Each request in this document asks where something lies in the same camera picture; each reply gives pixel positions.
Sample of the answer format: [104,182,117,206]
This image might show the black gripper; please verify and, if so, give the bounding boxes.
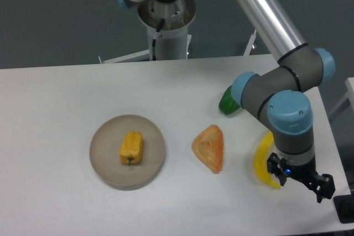
[267,149,336,203]

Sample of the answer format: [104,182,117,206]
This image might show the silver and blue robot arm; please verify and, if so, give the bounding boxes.
[118,0,335,202]

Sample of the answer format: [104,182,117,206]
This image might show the green toy pepper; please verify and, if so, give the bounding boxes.
[218,85,241,115]

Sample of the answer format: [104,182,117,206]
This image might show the yellow toy pepper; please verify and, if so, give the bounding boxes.
[119,131,143,166]

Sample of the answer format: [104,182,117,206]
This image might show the beige round plate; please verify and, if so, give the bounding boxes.
[89,115,165,190]

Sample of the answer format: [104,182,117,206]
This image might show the yellow toy banana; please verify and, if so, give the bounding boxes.
[253,131,280,189]

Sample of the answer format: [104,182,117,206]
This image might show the black device at table edge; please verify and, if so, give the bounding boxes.
[334,195,353,224]

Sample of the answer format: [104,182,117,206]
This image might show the orange toy fruit slice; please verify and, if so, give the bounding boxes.
[191,124,224,174]

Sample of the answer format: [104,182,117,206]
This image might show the white frame at right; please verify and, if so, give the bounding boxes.
[327,77,354,123]

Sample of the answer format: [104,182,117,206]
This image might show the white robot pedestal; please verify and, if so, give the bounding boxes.
[100,0,196,64]

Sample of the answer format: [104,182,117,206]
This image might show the black cable on pedestal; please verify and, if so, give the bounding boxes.
[150,18,166,61]

